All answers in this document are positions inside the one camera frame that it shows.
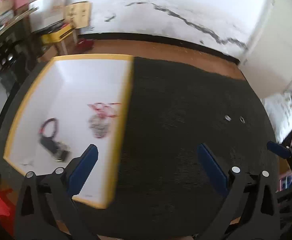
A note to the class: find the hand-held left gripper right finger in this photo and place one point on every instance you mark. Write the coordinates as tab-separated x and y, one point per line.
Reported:
212	170

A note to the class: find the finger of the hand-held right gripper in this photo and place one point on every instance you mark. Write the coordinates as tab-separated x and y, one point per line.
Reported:
289	196
278	149

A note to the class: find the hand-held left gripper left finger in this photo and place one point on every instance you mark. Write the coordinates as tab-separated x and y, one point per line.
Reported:
82	170

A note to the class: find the white bin with yellow rim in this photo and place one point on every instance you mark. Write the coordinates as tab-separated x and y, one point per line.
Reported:
86	80

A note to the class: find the white printed plastic bag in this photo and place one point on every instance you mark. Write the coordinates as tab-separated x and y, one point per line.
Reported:
283	112

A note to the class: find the small silver earring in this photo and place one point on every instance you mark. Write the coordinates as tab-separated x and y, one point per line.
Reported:
227	118

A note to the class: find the dark patterned mat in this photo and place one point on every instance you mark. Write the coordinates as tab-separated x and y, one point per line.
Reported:
173	105

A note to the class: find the red plastic bag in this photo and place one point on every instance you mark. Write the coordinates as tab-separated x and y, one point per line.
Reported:
1	205

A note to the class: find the white door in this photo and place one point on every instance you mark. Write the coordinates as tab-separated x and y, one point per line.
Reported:
273	42

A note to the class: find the red cloth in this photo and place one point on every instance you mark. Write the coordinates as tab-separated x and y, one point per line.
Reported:
84	45

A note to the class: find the yellow carton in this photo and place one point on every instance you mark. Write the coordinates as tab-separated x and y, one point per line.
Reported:
57	36

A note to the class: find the tan paper bag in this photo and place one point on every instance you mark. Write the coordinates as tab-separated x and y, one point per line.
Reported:
79	13

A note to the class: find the black desk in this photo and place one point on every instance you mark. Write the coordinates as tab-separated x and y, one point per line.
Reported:
11	30

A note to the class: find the white paper bag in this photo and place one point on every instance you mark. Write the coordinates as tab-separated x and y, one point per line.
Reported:
46	15

